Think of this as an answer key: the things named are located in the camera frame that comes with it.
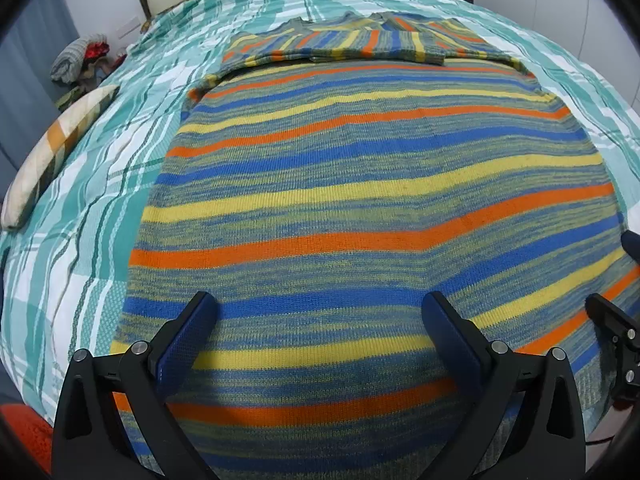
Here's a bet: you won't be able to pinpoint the white wardrobe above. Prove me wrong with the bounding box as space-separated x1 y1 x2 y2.
475 0 639 106

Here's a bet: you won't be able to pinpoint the blue curtain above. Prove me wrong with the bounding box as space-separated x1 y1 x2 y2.
1 0 78 192

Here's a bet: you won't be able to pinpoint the pile of clothes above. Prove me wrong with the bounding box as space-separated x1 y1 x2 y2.
50 34 127 112

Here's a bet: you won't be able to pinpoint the beige patchwork pillow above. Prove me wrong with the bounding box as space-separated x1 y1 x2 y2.
1 84 119 231

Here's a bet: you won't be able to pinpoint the striped knit sweater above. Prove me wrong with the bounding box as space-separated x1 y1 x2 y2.
112 13 639 479

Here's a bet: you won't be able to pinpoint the orange fleece trousers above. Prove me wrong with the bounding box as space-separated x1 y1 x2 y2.
1 403 53 479

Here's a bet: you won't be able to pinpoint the teal plaid bedspread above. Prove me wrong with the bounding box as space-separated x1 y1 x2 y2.
1 0 639 420

